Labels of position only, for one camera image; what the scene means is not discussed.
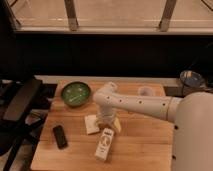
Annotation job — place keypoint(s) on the black rectangular device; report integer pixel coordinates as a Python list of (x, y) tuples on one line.
[(60, 137)]

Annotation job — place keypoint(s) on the green bowl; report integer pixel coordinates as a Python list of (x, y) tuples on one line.
[(75, 94)]

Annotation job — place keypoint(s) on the white bottle with label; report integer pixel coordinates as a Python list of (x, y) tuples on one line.
[(104, 144)]

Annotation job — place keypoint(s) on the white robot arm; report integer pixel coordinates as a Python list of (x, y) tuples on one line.
[(192, 116)]

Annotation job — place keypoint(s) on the black office chair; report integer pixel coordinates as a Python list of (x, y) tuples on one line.
[(13, 127)]

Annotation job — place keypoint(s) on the wooden cutting board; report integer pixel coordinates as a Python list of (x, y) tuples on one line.
[(144, 143)]

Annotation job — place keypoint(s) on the white sponge block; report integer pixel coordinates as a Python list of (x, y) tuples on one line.
[(91, 124)]

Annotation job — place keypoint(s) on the metal pot with blue inside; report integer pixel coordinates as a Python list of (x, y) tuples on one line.
[(191, 78)]

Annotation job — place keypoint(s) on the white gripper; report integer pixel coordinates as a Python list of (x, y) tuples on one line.
[(107, 115)]

